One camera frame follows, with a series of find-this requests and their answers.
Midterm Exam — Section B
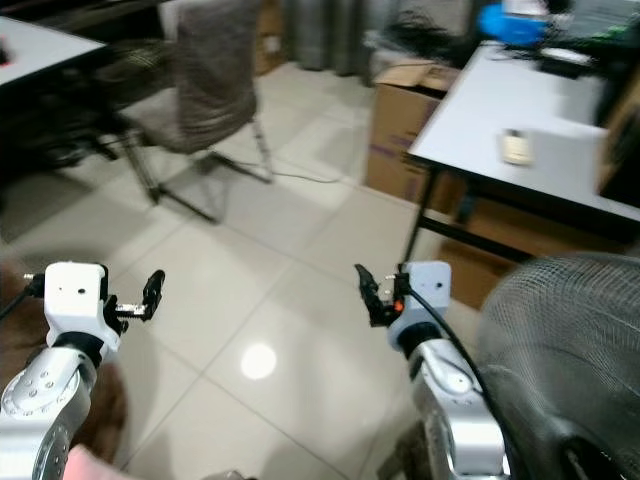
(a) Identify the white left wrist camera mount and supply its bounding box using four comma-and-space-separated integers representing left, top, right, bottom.
43, 262, 122, 348

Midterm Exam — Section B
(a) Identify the brown patterned metal-leg chair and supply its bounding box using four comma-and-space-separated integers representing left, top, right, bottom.
114, 0, 277, 227

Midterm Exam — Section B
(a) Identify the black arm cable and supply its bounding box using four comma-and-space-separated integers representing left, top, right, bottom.
405, 288, 526, 480
0, 274, 47, 323

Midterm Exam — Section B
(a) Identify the thin black floor cable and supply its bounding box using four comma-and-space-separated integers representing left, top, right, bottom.
268, 164, 369, 185

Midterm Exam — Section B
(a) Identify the small white table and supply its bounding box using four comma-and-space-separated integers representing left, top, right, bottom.
0, 14, 107, 87

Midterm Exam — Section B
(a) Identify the blue round object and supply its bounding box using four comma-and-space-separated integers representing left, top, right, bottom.
476, 0, 549, 47

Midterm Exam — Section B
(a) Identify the plain brown cardboard box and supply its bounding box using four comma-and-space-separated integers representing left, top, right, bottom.
438, 195, 633, 313

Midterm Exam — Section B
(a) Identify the flat black device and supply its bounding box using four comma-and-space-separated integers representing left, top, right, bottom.
537, 44, 598, 80

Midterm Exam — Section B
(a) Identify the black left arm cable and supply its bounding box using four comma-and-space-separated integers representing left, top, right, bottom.
0, 274, 47, 323

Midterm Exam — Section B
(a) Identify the grey curtain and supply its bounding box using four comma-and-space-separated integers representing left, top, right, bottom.
278, 0, 383, 78

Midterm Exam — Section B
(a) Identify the grey wire-grille fan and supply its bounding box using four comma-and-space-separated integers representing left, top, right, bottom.
474, 251, 640, 480

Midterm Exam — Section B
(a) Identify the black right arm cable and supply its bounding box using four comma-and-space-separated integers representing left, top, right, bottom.
405, 288, 526, 480

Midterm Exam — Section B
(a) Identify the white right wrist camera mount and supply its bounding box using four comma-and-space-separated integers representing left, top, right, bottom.
400, 261, 454, 329

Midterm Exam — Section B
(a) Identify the large white black-framed table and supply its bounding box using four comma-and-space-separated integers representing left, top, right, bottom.
400, 40, 640, 273

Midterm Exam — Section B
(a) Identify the small beige device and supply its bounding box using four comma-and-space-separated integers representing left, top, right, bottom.
499, 127, 537, 168

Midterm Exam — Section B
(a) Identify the open cardboard box purple print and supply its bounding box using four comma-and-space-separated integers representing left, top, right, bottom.
364, 58, 463, 212

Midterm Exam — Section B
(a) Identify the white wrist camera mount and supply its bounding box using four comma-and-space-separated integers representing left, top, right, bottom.
400, 261, 454, 329
43, 262, 122, 348

